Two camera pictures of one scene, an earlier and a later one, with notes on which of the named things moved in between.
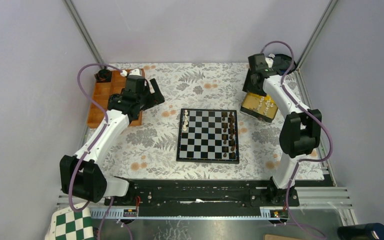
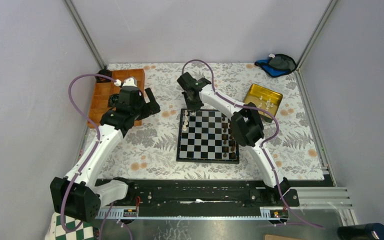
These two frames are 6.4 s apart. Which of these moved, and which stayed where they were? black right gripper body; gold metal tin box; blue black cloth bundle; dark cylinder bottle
Moved: black right gripper body
Stayed: dark cylinder bottle; gold metal tin box; blue black cloth bundle
